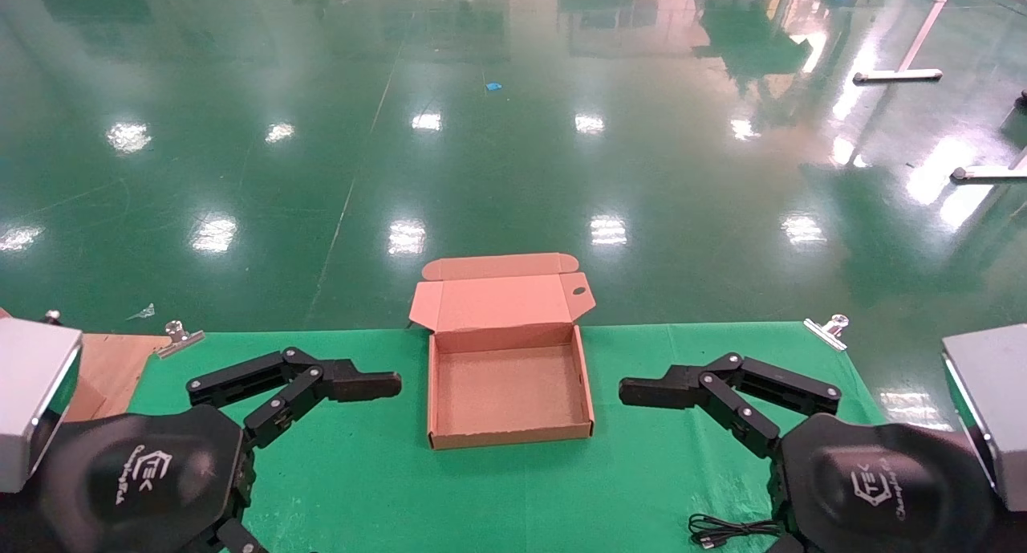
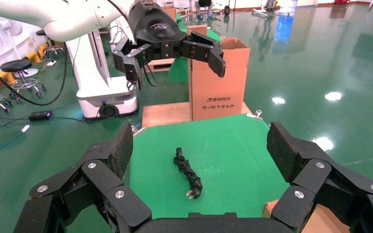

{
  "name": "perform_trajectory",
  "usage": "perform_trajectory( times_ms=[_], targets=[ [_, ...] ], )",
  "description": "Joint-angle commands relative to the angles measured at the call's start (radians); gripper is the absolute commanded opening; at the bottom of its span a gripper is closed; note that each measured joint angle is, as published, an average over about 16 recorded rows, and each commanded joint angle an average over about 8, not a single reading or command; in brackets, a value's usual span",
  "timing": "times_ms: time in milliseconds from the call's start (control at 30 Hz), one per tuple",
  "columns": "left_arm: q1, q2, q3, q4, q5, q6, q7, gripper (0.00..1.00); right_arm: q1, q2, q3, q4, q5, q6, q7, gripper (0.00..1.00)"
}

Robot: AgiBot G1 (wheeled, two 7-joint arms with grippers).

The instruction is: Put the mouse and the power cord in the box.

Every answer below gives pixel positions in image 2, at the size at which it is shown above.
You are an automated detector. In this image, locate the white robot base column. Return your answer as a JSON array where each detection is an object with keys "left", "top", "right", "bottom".
[{"left": 66, "top": 16, "right": 139, "bottom": 120}]

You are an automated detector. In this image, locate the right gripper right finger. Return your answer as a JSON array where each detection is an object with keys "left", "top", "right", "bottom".
[{"left": 266, "top": 122, "right": 373, "bottom": 233}]

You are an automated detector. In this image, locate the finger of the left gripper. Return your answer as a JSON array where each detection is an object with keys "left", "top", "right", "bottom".
[
  {"left": 181, "top": 31, "right": 226, "bottom": 79},
  {"left": 112, "top": 38, "right": 152, "bottom": 91}
]

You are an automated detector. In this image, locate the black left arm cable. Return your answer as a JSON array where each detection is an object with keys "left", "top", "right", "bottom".
[{"left": 0, "top": 41, "right": 68, "bottom": 107}]

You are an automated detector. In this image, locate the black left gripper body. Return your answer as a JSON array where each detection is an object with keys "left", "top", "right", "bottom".
[{"left": 128, "top": 0, "right": 189, "bottom": 61}]

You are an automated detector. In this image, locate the black power cable bundle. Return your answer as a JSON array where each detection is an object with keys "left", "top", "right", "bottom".
[{"left": 173, "top": 147, "right": 203, "bottom": 200}]

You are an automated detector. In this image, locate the green table cloth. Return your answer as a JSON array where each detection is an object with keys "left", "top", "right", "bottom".
[{"left": 129, "top": 114, "right": 290, "bottom": 219}]

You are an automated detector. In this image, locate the seated person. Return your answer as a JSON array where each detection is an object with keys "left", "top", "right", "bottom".
[{"left": 195, "top": 0, "right": 214, "bottom": 19}]

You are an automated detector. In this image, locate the tall printed cardboard box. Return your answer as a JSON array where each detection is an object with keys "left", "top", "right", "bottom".
[{"left": 187, "top": 25, "right": 251, "bottom": 122}]

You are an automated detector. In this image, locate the white standing fan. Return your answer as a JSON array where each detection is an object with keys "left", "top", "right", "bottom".
[{"left": 0, "top": 17, "right": 40, "bottom": 79}]

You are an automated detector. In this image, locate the background table with cloth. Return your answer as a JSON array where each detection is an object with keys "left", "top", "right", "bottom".
[{"left": 147, "top": 57, "right": 191, "bottom": 83}]

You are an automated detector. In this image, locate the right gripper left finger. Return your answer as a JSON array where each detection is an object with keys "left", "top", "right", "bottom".
[{"left": 14, "top": 123, "right": 153, "bottom": 233}]

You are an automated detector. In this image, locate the silver binder clip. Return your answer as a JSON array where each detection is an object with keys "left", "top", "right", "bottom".
[
  {"left": 247, "top": 110, "right": 263, "bottom": 121},
  {"left": 132, "top": 125, "right": 146, "bottom": 138}
]

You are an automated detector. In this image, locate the black power adapter brick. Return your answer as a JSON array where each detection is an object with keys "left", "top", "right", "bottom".
[{"left": 29, "top": 110, "right": 53, "bottom": 122}]

